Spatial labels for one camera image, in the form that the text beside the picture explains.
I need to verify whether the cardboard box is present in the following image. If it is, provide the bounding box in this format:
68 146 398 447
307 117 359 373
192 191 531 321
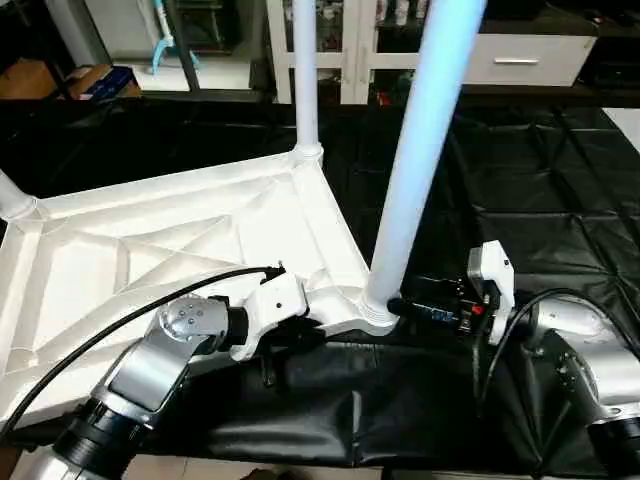
0 58 63 99

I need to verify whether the white plastic table top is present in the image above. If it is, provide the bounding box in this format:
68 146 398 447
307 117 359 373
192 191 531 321
0 142 399 423

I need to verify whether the small blue box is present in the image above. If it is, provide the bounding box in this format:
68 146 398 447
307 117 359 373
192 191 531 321
72 64 141 101

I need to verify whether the light blue hanger hook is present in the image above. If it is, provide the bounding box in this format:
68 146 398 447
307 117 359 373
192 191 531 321
148 0 201 77

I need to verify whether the black work mat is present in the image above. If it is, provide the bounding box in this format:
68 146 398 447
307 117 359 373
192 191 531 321
0 92 640 477

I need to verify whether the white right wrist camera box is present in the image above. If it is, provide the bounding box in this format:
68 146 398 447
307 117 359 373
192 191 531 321
466 240 517 347

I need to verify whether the white drawer cabinet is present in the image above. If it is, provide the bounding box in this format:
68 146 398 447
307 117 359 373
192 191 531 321
464 32 599 89
264 0 501 105

